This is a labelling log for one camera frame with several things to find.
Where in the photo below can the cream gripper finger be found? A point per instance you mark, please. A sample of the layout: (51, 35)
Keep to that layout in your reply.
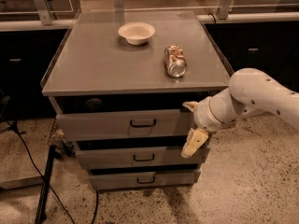
(190, 105)
(195, 139)

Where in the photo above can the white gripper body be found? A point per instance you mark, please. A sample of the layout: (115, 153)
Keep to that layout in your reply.
(204, 117)

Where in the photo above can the grey top drawer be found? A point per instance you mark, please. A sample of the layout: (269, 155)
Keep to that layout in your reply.
(128, 116)

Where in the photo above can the grey drawer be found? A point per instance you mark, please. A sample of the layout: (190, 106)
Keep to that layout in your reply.
(128, 116)
(136, 152)
(144, 177)

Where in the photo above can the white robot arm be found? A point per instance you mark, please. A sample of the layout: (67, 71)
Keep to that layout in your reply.
(250, 92)

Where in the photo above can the grey drawer cabinet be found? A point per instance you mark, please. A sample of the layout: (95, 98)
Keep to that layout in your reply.
(95, 60)

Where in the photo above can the grey bottom drawer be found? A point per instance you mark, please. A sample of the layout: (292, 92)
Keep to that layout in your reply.
(144, 177)

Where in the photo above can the dark object in drawer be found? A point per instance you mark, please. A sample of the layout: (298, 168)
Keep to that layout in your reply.
(93, 105)

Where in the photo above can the grey middle drawer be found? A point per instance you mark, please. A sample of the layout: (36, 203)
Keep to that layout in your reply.
(136, 152)

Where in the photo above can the silver soda can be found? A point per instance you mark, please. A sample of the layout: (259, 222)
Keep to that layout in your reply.
(175, 63)

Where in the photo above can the white bowl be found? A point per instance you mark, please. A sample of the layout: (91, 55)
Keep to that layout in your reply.
(136, 33)

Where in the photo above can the black metal stand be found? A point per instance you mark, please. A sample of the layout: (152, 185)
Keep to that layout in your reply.
(53, 154)

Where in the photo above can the glass railing with posts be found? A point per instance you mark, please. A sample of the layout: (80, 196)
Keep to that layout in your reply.
(24, 14)

